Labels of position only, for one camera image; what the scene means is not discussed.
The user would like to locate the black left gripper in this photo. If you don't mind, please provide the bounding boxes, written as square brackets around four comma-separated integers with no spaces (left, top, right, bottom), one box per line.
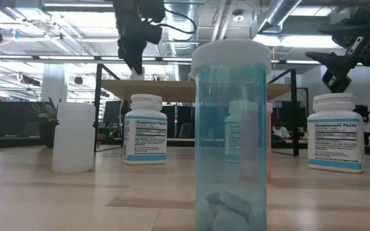
[112,0,166,75]

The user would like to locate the white supplement bottle blue label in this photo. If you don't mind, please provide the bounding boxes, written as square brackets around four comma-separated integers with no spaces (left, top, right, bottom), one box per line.
[306,92,366,175]
[224,99,249,164]
[122,94,168,166]

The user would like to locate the blue transparent pill bottle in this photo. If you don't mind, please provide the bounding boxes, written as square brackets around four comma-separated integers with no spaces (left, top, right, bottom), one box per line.
[189,38,272,231]

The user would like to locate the red transparent pill bottle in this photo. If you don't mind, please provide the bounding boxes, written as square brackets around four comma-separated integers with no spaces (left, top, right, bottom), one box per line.
[238,101,274,184]

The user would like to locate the wooden shelf black metal legs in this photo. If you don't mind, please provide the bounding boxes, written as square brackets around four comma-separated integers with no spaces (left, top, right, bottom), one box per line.
[94,63,301,157]

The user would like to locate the black office monitor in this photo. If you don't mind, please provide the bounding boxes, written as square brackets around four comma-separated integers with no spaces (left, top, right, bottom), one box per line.
[103,100,124,126]

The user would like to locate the black background monitor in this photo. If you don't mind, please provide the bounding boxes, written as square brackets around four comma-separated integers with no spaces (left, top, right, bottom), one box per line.
[354,104,370,123]

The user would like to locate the black office partition panels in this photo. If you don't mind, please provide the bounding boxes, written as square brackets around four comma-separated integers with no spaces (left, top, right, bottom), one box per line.
[166,105,195,139]

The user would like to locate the white building pillar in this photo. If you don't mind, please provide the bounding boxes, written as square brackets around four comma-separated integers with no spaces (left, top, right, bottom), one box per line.
[41,64,69,105]

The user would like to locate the grey office chair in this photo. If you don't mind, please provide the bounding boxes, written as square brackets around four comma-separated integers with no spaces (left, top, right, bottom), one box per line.
[179,123,192,139]

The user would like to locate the succulent plant in black pot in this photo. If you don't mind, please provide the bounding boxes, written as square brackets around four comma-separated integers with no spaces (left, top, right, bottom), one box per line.
[30,98,59,149]

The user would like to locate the person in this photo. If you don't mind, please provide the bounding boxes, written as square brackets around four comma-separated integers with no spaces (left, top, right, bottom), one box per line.
[272,120,291,141]

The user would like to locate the round white tablet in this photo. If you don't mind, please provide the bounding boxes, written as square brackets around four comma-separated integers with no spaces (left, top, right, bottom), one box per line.
[212,210,251,231]
[218,189,253,216]

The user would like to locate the silver ribbed ventilation duct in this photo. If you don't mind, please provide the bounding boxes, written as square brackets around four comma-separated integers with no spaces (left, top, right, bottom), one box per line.
[164,0,202,81]

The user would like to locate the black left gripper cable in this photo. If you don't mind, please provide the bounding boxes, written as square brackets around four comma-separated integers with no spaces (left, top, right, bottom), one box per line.
[164,8,197,35]

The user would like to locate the silver smooth ventilation duct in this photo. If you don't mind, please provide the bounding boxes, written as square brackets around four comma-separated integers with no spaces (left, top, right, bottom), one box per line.
[250,0,304,38]

